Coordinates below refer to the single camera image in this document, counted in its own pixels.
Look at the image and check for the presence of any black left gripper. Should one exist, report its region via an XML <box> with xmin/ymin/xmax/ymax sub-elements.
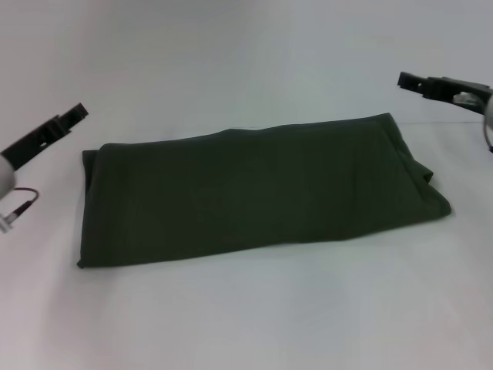
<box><xmin>1</xmin><ymin>102</ymin><xmax>90</xmax><ymax>170</ymax></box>

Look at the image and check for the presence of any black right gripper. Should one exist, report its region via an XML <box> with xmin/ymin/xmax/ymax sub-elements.
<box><xmin>397</xmin><ymin>71</ymin><xmax>493</xmax><ymax>116</ymax></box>

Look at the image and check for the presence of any arm connector cable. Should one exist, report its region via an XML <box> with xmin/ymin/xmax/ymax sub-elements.
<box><xmin>0</xmin><ymin>187</ymin><xmax>40</xmax><ymax>235</ymax></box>
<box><xmin>481</xmin><ymin>117</ymin><xmax>493</xmax><ymax>152</ymax></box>

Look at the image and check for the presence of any dark green shirt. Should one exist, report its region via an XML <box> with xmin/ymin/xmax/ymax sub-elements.
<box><xmin>75</xmin><ymin>112</ymin><xmax>452</xmax><ymax>270</ymax></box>

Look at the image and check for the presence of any left arm connector cable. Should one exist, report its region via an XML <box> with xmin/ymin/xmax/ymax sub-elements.
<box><xmin>0</xmin><ymin>187</ymin><xmax>40</xmax><ymax>235</ymax></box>

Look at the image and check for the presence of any right arm connector cable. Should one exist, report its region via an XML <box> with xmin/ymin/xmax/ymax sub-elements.
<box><xmin>481</xmin><ymin>117</ymin><xmax>493</xmax><ymax>152</ymax></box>

